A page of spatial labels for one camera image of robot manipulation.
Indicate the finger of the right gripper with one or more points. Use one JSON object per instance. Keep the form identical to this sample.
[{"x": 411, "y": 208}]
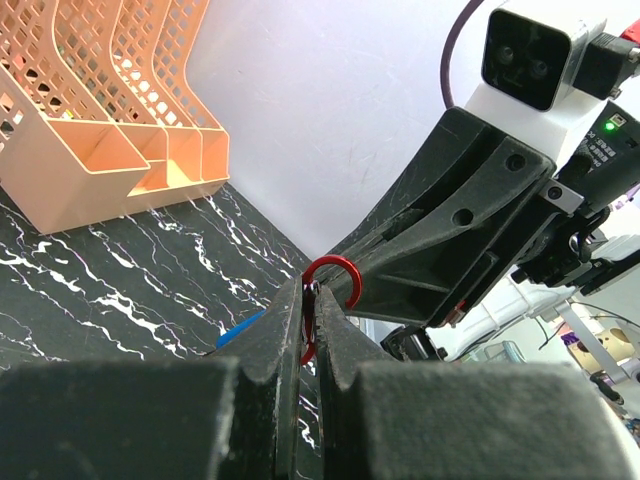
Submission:
[
  {"x": 424, "y": 302},
  {"x": 467, "y": 205}
]

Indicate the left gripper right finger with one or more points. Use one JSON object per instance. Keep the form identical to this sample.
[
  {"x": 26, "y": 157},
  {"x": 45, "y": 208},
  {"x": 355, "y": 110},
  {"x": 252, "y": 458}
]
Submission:
[{"x": 386, "y": 419}]

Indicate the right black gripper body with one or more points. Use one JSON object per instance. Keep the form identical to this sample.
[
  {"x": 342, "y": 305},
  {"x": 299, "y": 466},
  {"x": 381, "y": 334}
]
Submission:
[{"x": 604, "y": 167}]

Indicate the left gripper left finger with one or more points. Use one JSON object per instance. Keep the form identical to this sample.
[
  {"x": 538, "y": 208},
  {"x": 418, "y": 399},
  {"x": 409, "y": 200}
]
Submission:
[{"x": 230, "y": 415}]

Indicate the key with blue tag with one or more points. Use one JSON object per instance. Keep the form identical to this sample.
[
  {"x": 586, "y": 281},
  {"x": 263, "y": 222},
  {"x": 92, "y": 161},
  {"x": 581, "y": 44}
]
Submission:
[{"x": 237, "y": 330}]

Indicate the pink desk organizer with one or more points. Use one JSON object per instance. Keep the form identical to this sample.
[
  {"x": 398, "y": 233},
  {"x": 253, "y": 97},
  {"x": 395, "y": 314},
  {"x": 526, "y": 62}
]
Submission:
[{"x": 97, "y": 117}]

